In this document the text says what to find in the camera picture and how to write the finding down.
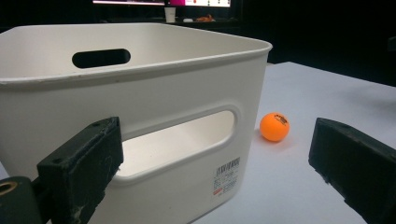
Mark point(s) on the small white object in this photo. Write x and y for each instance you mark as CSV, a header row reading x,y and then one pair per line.
x,y
187,20

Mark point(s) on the orange object on desk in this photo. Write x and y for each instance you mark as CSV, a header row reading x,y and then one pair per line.
x,y
205,18

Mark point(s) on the computer monitor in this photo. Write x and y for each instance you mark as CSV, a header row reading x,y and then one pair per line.
x,y
162,2

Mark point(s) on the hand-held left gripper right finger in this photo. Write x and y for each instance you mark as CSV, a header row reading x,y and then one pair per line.
x,y
358,165

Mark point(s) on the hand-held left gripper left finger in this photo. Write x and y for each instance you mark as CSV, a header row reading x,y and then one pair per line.
x,y
81,168

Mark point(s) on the orange ping pong ball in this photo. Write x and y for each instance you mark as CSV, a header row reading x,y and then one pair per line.
x,y
274,127

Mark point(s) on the white paper cup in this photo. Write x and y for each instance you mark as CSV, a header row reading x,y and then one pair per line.
x,y
170,14

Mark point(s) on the white plastic storage bin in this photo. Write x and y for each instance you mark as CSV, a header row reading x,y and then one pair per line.
x,y
174,93

